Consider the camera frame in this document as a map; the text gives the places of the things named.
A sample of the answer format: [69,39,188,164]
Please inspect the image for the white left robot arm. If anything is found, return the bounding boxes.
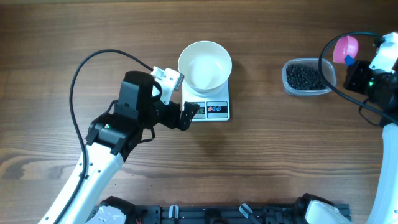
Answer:
[41,68,199,223]

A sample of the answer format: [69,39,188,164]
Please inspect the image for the clear plastic bean container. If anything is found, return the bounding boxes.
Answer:
[282,58,331,96]

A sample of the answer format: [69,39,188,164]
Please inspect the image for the white digital kitchen scale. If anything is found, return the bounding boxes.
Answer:
[182,81,230,122]

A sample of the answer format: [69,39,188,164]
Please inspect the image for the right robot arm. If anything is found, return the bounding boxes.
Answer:
[282,58,397,223]

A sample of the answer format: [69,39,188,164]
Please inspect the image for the white bowl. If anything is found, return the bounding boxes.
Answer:
[178,40,233,94]

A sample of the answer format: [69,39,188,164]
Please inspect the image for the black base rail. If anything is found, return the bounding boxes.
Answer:
[86,194,351,224]

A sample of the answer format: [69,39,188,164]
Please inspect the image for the pink scoop with blue handle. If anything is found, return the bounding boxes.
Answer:
[333,35,359,67]

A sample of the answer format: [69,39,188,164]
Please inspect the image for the black beans in container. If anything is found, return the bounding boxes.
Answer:
[286,64,326,90]

